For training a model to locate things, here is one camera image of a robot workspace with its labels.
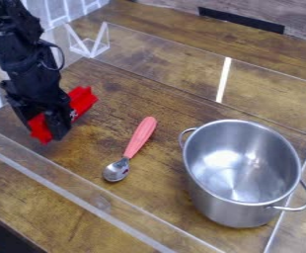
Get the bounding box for spoon with pink handle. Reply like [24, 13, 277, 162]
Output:
[103, 117, 157, 182]

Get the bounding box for clear acrylic triangle bracket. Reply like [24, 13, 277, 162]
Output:
[64, 22, 111, 58]

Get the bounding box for red rectangular block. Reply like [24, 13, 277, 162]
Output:
[28, 86, 98, 144]

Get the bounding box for black strip on table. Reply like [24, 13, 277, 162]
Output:
[198, 7, 285, 35]

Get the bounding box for clear acrylic front barrier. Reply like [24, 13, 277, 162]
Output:
[0, 133, 226, 253]

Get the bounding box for silver steel pot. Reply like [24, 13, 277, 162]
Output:
[178, 119, 306, 228]

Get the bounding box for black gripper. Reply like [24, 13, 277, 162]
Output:
[0, 58, 71, 140]

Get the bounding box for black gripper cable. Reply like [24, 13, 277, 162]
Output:
[38, 40, 66, 72]

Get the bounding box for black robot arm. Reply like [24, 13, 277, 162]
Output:
[0, 0, 71, 140]

